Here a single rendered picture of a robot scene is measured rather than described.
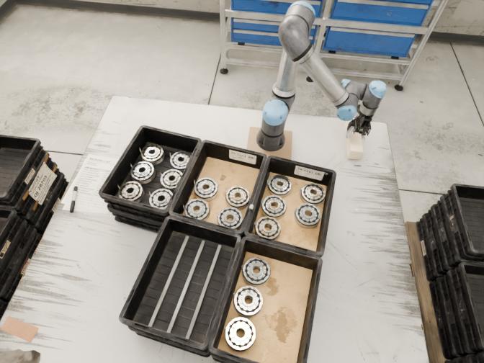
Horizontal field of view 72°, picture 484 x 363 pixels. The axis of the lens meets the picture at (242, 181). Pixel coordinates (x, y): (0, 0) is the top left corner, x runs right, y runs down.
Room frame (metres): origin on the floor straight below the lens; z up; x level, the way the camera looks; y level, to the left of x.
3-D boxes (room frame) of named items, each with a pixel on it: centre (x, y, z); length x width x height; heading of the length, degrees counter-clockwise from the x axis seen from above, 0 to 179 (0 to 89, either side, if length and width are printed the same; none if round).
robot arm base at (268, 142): (1.18, -0.14, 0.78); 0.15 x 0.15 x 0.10
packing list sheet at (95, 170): (0.88, 0.71, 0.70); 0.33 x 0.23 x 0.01; 175
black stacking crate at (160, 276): (0.37, 0.18, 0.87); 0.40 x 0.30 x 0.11; 166
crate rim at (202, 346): (0.37, 0.18, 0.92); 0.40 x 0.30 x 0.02; 166
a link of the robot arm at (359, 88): (1.20, -0.48, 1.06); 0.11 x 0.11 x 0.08; 72
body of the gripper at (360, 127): (1.18, -0.58, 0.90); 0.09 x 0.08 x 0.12; 175
